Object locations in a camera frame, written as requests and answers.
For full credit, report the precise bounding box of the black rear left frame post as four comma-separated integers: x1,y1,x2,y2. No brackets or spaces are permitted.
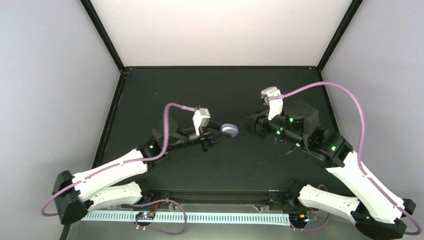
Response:
80,0,125,72

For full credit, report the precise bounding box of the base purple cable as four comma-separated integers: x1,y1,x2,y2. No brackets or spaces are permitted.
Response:
289,183,332,232
130,198,189,236

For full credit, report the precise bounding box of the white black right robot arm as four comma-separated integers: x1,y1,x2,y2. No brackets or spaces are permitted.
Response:
242,100,416,240

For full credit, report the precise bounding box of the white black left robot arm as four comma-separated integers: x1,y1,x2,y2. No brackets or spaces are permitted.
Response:
52,119,239,225

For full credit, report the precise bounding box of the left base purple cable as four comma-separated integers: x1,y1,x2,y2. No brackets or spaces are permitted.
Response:
130,198,189,236

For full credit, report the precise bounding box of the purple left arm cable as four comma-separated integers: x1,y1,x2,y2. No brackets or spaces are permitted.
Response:
40,102,200,218

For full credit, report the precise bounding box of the black frame post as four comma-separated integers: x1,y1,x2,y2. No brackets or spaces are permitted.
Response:
80,0,125,72
316,0,363,73

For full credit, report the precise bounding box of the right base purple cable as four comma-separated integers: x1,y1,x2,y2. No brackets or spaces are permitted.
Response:
289,183,332,232

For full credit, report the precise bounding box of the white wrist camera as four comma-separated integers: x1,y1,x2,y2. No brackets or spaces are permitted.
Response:
260,86,284,121
192,107,211,136

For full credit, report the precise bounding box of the black rear right frame post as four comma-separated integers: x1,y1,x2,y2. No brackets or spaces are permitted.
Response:
316,0,363,73

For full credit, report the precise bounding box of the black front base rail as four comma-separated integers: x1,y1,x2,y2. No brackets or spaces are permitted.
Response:
151,189,287,205

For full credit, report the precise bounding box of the purple charging case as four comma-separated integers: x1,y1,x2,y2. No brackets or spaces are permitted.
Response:
220,123,239,138

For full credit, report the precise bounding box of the white slotted cable duct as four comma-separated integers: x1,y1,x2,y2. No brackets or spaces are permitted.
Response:
82,210,290,226

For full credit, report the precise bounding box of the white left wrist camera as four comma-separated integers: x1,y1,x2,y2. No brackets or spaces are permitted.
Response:
192,107,211,136

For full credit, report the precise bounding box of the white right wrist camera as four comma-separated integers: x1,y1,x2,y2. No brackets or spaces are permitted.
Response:
260,86,284,121

